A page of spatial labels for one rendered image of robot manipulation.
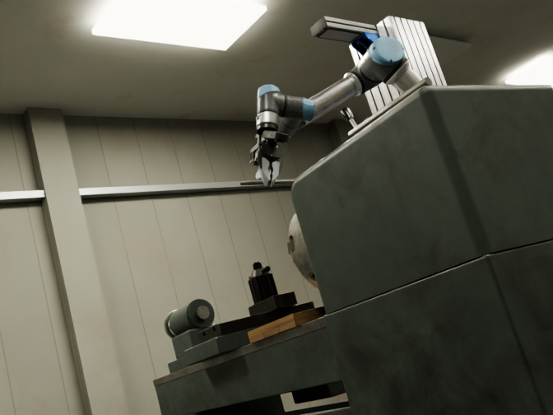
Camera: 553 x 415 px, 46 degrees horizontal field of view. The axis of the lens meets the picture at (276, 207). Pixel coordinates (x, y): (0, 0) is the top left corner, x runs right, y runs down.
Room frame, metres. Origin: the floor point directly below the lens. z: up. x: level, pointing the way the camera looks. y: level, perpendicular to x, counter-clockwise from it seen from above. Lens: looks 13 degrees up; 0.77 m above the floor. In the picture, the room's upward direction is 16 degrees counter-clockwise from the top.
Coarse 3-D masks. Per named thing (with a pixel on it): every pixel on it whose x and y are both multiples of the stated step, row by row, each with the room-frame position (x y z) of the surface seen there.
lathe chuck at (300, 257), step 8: (296, 216) 1.97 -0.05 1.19; (296, 224) 1.94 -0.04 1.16; (296, 232) 1.93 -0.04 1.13; (296, 240) 1.93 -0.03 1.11; (296, 248) 1.94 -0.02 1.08; (304, 248) 1.90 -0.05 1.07; (296, 256) 1.95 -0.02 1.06; (304, 256) 1.92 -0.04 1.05; (296, 264) 1.96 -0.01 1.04; (304, 264) 1.94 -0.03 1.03; (304, 272) 1.96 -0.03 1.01; (312, 272) 1.94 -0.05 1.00; (312, 280) 1.97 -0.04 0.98
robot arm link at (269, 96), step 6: (258, 90) 2.01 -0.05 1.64; (264, 90) 1.99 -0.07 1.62; (270, 90) 1.98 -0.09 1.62; (276, 90) 2.00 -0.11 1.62; (258, 96) 1.99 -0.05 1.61; (264, 96) 1.98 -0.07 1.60; (270, 96) 1.98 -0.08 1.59; (276, 96) 1.99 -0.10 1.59; (282, 96) 1.99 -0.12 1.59; (258, 102) 1.99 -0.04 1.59; (264, 102) 1.97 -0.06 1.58; (270, 102) 1.97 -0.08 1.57; (276, 102) 1.98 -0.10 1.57; (282, 102) 1.99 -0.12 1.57; (258, 108) 1.98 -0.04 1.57; (264, 108) 1.97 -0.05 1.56; (270, 108) 1.97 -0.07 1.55; (276, 108) 1.99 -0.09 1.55; (282, 108) 2.00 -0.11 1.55
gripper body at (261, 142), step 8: (264, 128) 1.97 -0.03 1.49; (272, 128) 1.97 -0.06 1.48; (256, 136) 2.02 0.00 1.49; (256, 144) 1.97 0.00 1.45; (264, 144) 1.94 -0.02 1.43; (272, 144) 1.96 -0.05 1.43; (256, 152) 1.98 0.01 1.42; (264, 152) 1.94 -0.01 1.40; (272, 152) 1.95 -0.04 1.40; (280, 152) 1.97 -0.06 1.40; (256, 160) 1.96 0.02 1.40; (272, 160) 1.96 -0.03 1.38
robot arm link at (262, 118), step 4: (264, 112) 1.97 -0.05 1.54; (268, 112) 1.97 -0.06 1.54; (272, 112) 1.97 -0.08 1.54; (260, 116) 1.97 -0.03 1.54; (264, 116) 1.96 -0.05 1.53; (268, 116) 1.96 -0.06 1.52; (272, 116) 1.97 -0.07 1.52; (276, 116) 1.98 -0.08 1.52; (260, 120) 1.97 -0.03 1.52; (264, 120) 1.96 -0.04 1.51; (268, 120) 1.96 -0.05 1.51; (272, 120) 1.97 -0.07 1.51; (276, 120) 1.98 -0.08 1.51; (260, 124) 1.97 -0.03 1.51; (276, 124) 1.98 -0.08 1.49
